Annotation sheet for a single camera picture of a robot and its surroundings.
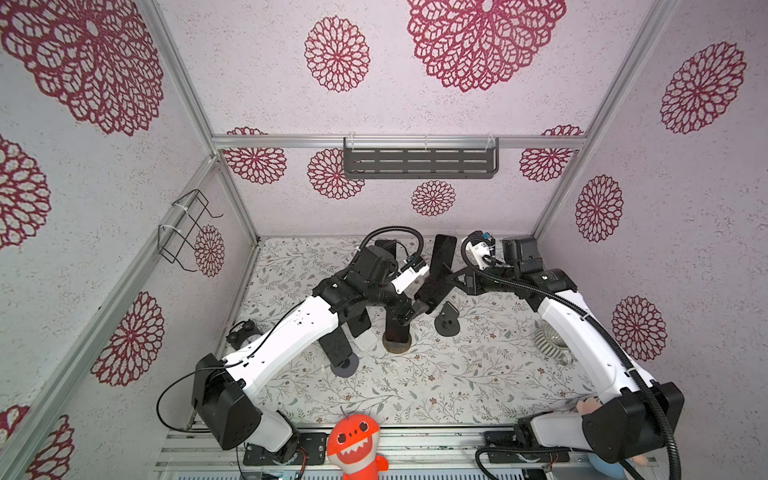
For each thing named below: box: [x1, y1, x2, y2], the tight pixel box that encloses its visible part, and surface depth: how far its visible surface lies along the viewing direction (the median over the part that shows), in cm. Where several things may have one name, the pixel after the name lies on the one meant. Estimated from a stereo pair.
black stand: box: [434, 301, 460, 337], surface depth 94 cm
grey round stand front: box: [330, 352, 359, 378], surface depth 89 cm
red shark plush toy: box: [327, 414, 389, 480], surface depth 69 cm
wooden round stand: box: [382, 332, 412, 354], surface depth 92 cm
